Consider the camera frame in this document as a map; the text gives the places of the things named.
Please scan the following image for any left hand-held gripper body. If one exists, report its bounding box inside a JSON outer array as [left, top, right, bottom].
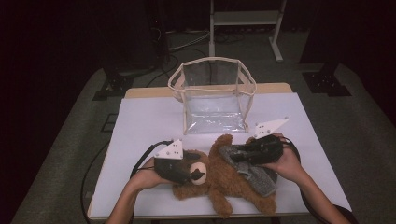
[[153, 138, 194, 185]]

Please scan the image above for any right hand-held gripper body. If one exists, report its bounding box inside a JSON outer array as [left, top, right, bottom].
[[248, 116, 290, 166]]

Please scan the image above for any brown teddy bear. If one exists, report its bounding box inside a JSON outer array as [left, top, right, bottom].
[[172, 133, 278, 219]]

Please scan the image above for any grey towel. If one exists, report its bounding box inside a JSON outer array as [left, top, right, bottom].
[[218, 144, 278, 198]]

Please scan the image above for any clear bag with beige trim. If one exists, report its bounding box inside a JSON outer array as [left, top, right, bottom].
[[167, 56, 258, 135]]

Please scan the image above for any person's right hand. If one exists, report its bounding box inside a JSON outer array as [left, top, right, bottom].
[[264, 133, 304, 185]]

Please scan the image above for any person's left hand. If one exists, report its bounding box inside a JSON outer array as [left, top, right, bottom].
[[130, 158, 171, 189]]

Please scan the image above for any dark square floor plate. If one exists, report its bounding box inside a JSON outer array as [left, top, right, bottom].
[[101, 113, 119, 133]]

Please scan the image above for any wooden table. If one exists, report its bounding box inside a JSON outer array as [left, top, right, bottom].
[[87, 82, 353, 222]]

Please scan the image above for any black upright equipment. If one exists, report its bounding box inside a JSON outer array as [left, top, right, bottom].
[[146, 0, 172, 63]]

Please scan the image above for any right hand-held gripper cable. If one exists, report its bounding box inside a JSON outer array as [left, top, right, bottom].
[[279, 136, 344, 224]]

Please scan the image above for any hand-held gripper cable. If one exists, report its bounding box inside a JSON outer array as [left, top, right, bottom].
[[279, 136, 344, 224], [129, 140, 174, 224]]

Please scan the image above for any left hand-held gripper cable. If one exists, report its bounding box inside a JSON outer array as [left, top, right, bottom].
[[129, 140, 174, 224]]

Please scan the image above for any black looped cable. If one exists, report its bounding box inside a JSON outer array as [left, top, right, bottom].
[[145, 46, 181, 89]]

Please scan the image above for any long black cable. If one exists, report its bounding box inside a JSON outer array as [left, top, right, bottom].
[[79, 141, 111, 224]]

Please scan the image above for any white cable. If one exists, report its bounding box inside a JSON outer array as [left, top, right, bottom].
[[167, 30, 211, 52]]

